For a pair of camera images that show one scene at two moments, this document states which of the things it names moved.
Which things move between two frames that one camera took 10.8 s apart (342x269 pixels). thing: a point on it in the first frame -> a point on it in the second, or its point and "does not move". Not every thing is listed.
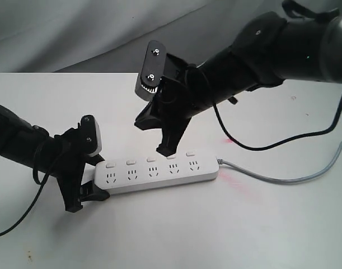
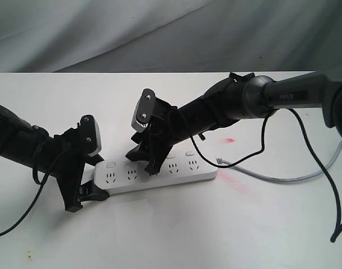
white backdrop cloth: [111, 36] does not move
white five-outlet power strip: [121, 176] does not move
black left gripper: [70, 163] does not move
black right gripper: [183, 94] -> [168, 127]
